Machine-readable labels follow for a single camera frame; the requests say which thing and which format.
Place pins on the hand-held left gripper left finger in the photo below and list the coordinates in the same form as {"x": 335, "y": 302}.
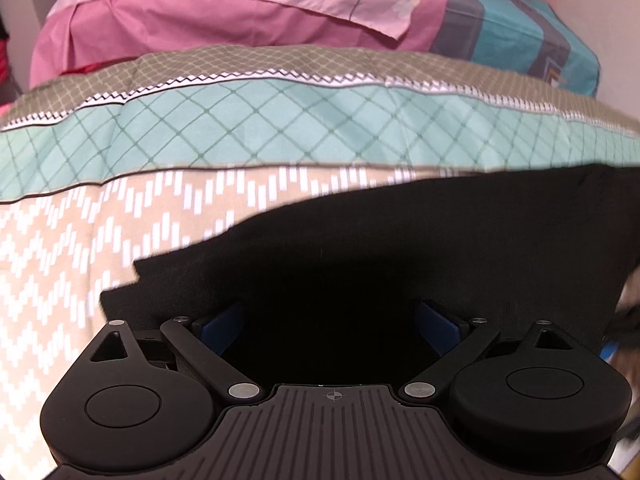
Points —
{"x": 220, "y": 327}

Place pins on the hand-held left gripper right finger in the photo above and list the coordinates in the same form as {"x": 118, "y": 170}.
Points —
{"x": 436, "y": 326}

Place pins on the black pants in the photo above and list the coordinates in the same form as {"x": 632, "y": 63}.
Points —
{"x": 400, "y": 240}

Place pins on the patterned bedsheet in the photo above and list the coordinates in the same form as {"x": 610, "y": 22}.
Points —
{"x": 150, "y": 130}

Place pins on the teal grey striped pillow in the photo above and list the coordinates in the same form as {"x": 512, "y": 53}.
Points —
{"x": 515, "y": 30}

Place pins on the pink floral pillow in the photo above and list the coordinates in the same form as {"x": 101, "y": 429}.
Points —
{"x": 200, "y": 15}

